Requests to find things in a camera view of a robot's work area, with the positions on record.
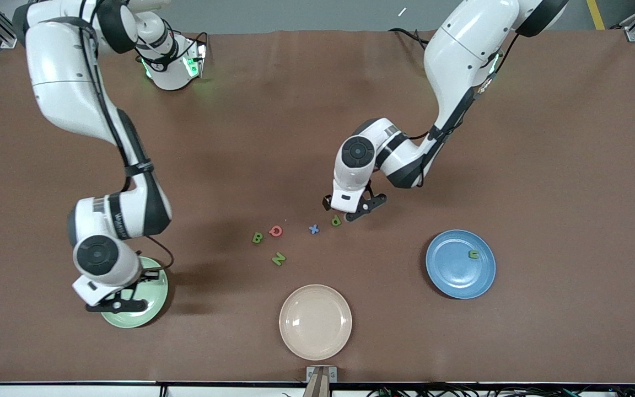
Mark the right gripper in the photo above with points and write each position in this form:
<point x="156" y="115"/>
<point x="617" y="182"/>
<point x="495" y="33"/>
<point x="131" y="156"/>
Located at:
<point x="148" y="275"/>

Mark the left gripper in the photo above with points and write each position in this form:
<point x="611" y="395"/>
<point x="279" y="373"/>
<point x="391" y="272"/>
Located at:
<point x="327" y="202"/>

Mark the green letter p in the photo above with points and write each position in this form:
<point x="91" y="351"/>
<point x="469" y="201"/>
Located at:
<point x="336" y="220"/>

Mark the red letter Q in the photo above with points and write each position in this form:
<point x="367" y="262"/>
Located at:
<point x="271" y="230"/>

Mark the green letter N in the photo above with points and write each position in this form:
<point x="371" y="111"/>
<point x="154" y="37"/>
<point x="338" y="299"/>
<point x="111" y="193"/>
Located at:
<point x="278" y="258"/>

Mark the green letter B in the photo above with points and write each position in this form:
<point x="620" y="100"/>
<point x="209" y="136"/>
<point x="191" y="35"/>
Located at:
<point x="257" y="237"/>

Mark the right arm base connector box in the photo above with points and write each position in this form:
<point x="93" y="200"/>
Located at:
<point x="196" y="58"/>

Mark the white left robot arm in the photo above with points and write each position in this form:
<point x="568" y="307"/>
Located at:
<point x="461" y="55"/>

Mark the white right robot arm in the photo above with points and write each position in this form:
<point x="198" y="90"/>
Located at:
<point x="64" y="82"/>

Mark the green plate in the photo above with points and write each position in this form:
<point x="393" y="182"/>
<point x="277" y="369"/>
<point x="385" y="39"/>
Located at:
<point x="155" y="292"/>

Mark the blue plate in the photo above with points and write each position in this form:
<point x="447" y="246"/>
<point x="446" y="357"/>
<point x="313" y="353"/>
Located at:
<point x="455" y="270"/>

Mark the brown table cover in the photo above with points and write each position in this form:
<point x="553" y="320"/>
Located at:
<point x="306" y="94"/>

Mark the beige plate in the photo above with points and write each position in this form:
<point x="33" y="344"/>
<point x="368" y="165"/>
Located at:
<point x="315" y="322"/>

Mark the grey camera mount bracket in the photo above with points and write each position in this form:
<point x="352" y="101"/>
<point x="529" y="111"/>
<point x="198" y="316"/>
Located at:
<point x="321" y="377"/>

